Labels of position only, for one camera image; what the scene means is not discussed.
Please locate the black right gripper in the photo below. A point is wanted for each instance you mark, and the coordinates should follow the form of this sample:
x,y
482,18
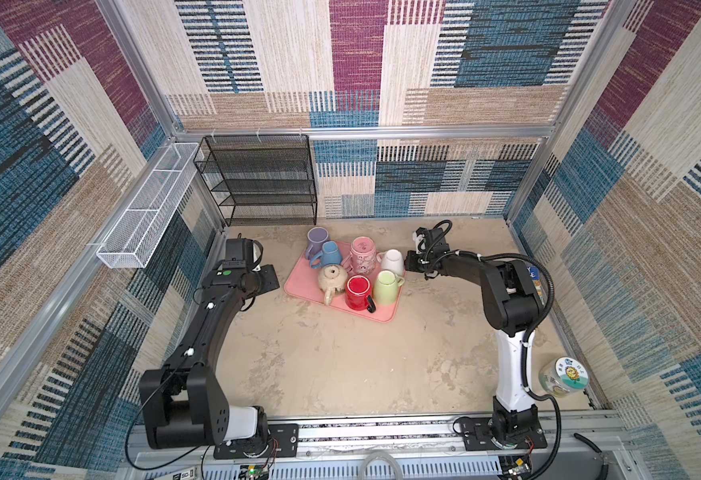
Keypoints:
x,y
411,262

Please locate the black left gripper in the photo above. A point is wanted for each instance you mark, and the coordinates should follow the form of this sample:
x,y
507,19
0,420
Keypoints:
x,y
269,279

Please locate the pink plastic tray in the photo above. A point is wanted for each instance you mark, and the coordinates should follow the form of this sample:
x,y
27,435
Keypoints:
x,y
303,283

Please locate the purple ceramic mug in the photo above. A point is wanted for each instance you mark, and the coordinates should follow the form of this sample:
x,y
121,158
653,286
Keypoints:
x,y
317,237

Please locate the blue ceramic mug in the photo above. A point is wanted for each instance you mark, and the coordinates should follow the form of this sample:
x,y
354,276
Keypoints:
x,y
329,254

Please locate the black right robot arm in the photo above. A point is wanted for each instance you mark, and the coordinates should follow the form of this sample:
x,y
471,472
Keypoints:
x,y
513,307

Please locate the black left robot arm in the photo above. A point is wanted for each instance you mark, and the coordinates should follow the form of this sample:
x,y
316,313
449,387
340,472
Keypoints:
x,y
183,404

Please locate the white ceramic mug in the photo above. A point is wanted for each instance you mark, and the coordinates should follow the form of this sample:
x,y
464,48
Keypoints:
x,y
393,261

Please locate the light green mug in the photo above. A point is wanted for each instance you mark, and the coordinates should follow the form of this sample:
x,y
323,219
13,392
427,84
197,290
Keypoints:
x,y
387,288

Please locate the pink ghost mug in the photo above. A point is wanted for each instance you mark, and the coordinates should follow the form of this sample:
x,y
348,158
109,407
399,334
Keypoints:
x,y
362,257

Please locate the red ceramic mug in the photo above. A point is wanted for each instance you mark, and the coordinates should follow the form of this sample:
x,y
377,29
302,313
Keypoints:
x,y
359,294

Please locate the beige ceramic teapot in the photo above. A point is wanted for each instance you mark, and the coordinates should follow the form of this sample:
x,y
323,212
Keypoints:
x,y
332,281

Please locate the blue treehouse book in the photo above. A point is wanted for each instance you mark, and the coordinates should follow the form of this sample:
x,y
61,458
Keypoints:
x,y
539,283

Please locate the black wire shelf rack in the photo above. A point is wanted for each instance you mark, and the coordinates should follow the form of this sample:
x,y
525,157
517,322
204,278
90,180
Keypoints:
x,y
260,179

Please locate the white wire mesh basket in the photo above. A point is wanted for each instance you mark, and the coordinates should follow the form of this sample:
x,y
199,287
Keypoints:
x,y
133,240

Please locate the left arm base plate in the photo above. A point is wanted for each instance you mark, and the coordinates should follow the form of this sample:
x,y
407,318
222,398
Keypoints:
x,y
280,440

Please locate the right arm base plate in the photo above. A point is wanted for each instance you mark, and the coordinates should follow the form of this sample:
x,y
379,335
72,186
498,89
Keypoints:
x,y
477,435

